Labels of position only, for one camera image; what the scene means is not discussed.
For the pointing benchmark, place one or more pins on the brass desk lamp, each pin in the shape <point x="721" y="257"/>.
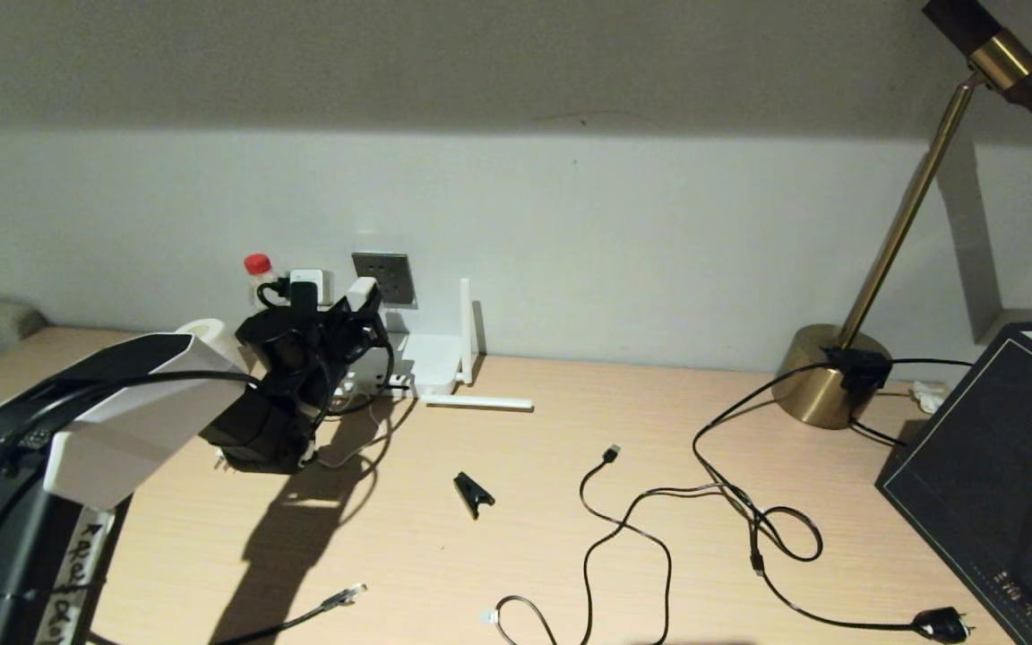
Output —
<point x="816" y="385"/>

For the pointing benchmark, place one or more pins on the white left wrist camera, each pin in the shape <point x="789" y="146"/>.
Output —
<point x="310" y="285"/>

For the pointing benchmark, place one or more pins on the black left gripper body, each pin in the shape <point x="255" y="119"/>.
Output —
<point x="288" y="358"/>

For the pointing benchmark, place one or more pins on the grey wall socket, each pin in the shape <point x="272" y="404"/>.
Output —
<point x="395" y="273"/>

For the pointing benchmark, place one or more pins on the dark gift bag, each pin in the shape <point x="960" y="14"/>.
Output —
<point x="982" y="466"/>

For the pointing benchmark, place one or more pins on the small black clip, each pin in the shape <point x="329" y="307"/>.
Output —
<point x="473" y="493"/>

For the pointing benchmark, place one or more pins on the white router with antennas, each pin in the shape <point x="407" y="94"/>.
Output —
<point x="426" y="363"/>

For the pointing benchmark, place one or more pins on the small white plastic piece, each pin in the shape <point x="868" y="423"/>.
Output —
<point x="928" y="396"/>

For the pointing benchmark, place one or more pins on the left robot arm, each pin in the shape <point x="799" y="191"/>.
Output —
<point x="122" y="421"/>

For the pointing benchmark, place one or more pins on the red capped water bottle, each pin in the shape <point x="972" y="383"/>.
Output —
<point x="258" y="265"/>

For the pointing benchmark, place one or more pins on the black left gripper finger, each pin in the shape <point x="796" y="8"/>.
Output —
<point x="374" y="336"/>
<point x="339" y="327"/>

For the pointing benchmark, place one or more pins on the white paper roll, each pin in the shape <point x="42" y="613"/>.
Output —
<point x="211" y="336"/>

